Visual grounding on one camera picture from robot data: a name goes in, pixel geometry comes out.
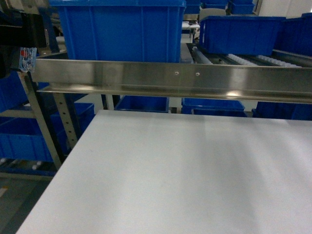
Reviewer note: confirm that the blue bin under shelf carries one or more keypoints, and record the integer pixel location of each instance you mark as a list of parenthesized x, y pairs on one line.
[(143, 104)]

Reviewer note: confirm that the large blue bin left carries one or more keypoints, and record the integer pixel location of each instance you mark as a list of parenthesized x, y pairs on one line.
[(122, 30)]

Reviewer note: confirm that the small blue bin centre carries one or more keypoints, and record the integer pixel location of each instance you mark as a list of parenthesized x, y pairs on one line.
[(239, 35)]

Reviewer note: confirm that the white roller track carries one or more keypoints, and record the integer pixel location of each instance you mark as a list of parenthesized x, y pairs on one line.
[(277, 59)]

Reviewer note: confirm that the stainless steel shelf rail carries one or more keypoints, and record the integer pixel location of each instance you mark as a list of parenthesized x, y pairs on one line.
[(256, 83)]

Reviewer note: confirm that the steel shelf upright post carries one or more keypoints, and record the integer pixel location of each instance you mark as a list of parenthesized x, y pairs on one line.
[(67, 111)]

